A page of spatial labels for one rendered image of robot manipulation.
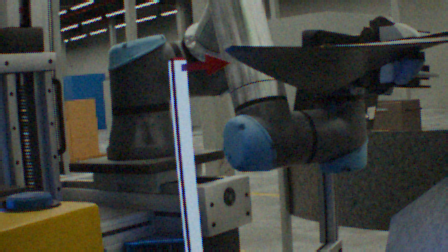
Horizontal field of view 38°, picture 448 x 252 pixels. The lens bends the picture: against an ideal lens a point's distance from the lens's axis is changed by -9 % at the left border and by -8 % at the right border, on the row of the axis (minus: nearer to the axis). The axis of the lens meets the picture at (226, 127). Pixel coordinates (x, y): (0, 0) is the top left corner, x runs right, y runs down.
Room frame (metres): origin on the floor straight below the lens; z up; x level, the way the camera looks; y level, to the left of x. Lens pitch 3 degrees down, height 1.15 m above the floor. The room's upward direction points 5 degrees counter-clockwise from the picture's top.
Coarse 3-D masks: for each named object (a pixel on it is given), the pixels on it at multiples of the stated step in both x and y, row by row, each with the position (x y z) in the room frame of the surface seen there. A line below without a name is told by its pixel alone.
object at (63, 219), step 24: (0, 216) 0.49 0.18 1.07; (24, 216) 0.48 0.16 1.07; (48, 216) 0.48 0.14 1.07; (72, 216) 0.50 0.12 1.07; (96, 216) 0.53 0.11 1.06; (0, 240) 0.43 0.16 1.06; (24, 240) 0.45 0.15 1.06; (48, 240) 0.47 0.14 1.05; (72, 240) 0.50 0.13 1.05; (96, 240) 0.53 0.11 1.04
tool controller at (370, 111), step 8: (296, 96) 1.29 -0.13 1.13; (304, 96) 1.29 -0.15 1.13; (312, 96) 1.28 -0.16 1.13; (368, 96) 1.36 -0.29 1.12; (376, 96) 1.45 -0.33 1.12; (296, 104) 1.29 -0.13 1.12; (304, 104) 1.29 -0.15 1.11; (312, 104) 1.28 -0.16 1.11; (368, 104) 1.39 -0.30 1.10; (376, 104) 1.46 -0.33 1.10; (368, 112) 1.40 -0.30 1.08; (368, 120) 1.32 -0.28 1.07; (368, 128) 1.45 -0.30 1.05
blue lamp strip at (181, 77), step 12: (180, 72) 0.74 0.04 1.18; (180, 84) 0.74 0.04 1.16; (180, 96) 0.74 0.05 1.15; (180, 108) 0.74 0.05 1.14; (180, 120) 0.74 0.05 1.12; (180, 132) 0.74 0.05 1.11; (192, 156) 0.75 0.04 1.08; (192, 168) 0.75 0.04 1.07; (192, 180) 0.75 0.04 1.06; (192, 192) 0.75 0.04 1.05; (192, 204) 0.74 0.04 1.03; (192, 216) 0.74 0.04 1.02; (192, 228) 0.74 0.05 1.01; (192, 240) 0.74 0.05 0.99
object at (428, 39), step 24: (240, 48) 0.61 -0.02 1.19; (264, 48) 0.61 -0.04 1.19; (288, 48) 0.60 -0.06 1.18; (312, 48) 0.60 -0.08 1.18; (336, 48) 0.60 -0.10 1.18; (360, 48) 0.59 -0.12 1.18; (384, 48) 0.64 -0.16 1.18; (408, 48) 0.67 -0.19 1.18; (264, 72) 0.72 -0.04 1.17; (288, 72) 0.72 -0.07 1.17; (312, 72) 0.73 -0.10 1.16; (336, 72) 0.74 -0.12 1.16; (360, 72) 0.75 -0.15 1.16
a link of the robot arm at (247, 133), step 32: (224, 0) 0.96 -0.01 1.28; (256, 0) 0.96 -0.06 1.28; (224, 32) 0.95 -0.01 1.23; (256, 32) 0.94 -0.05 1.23; (256, 96) 0.92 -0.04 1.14; (224, 128) 0.93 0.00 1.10; (256, 128) 0.89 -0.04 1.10; (288, 128) 0.91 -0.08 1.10; (256, 160) 0.89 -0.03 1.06; (288, 160) 0.92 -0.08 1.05
